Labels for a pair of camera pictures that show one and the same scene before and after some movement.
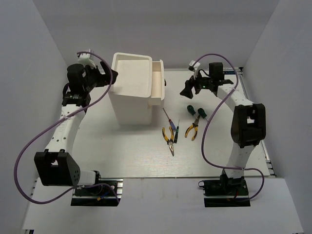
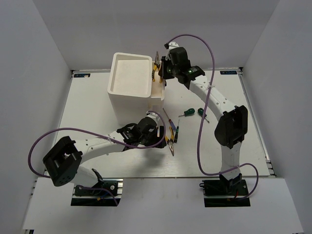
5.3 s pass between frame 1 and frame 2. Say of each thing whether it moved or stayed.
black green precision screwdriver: stayed
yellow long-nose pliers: stayed
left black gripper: moved
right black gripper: moved
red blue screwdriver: stayed
